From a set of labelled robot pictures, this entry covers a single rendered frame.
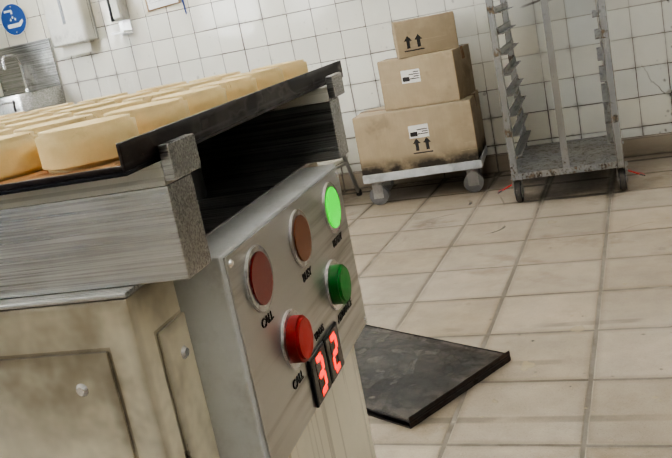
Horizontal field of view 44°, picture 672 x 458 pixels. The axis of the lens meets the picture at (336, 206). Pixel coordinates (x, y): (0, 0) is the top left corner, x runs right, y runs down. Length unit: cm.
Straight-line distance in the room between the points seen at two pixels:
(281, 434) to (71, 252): 17
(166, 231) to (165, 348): 7
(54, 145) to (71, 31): 495
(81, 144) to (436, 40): 380
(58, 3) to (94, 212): 499
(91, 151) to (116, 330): 9
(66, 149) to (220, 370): 15
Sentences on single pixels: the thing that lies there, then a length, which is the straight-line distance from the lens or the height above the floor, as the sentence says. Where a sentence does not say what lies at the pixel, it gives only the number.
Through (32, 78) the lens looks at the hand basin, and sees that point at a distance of 573.
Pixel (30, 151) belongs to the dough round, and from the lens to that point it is 45.
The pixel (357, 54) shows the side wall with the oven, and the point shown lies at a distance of 465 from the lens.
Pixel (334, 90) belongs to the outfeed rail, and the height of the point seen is 90.
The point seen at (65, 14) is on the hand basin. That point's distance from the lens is 538.
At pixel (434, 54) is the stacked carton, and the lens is 412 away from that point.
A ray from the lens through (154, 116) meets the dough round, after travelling 46.
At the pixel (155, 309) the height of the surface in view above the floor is 82.
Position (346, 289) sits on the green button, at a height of 76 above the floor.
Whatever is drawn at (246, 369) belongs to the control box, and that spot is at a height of 77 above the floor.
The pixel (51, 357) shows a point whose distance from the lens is 46.
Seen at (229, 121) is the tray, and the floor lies 90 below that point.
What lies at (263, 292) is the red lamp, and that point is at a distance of 49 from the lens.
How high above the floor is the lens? 95
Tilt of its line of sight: 12 degrees down
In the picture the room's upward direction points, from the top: 11 degrees counter-clockwise
